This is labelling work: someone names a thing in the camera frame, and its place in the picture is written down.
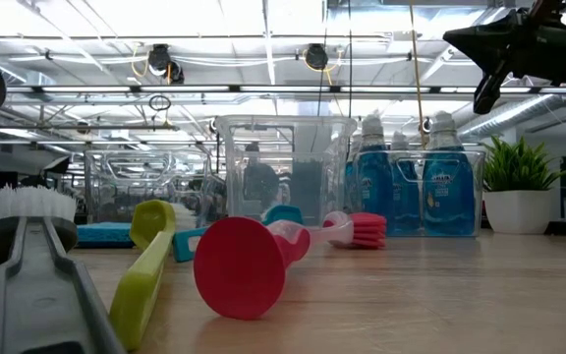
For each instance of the green plant in white pot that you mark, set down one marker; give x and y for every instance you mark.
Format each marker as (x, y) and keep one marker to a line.
(516, 211)

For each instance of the black ceiling light track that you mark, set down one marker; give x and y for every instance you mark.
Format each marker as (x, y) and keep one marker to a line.
(234, 88)

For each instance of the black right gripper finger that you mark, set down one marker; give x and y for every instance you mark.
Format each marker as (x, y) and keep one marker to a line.
(489, 91)
(499, 41)

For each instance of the red white suction-cup dish brush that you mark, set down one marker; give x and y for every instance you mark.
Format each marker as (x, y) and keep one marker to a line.
(239, 268)

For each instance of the blue sponge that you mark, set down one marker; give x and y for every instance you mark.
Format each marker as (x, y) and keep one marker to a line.
(101, 233)

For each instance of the silver ventilation duct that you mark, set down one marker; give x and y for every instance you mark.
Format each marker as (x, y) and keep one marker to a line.
(509, 115)

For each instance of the tall clear plastic bin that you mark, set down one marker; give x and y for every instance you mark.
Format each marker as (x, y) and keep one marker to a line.
(312, 147)

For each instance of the grey dish brush white bristles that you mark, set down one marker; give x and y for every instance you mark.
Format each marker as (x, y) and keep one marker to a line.
(37, 295)

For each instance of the person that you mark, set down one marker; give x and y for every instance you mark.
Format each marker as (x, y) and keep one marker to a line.
(259, 179)

